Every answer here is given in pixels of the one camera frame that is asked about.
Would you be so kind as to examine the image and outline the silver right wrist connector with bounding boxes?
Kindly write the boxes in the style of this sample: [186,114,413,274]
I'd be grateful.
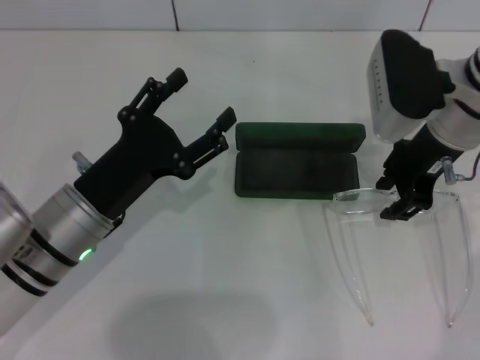
[440,156,461,185]

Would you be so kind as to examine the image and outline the green glasses case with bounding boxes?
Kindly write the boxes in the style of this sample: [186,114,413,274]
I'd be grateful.
[234,121,367,201]

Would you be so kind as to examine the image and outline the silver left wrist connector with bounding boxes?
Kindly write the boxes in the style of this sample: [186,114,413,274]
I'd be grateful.
[70,151,91,174]

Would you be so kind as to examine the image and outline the grey right gripper cable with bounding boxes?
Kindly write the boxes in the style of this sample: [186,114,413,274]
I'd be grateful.
[455,149,480,183]

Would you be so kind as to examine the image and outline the clear transparent glasses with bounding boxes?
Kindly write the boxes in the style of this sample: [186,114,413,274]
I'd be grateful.
[321,188,472,328]

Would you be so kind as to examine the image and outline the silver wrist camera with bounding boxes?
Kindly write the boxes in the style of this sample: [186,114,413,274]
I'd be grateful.
[369,28,457,143]
[0,179,34,230]

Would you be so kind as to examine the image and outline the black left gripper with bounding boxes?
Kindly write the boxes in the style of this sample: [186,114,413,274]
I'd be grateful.
[73,67,238,230]

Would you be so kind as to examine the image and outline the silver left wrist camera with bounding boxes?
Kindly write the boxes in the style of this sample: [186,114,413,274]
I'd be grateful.
[0,179,34,230]

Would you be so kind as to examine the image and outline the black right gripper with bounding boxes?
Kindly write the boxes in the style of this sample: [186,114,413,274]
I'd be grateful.
[376,125,464,222]

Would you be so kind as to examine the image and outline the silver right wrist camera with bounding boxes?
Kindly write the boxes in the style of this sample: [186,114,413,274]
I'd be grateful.
[369,28,457,143]

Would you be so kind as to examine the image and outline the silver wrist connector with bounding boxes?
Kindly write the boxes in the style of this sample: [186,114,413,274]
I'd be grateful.
[70,151,91,174]
[440,156,461,185]

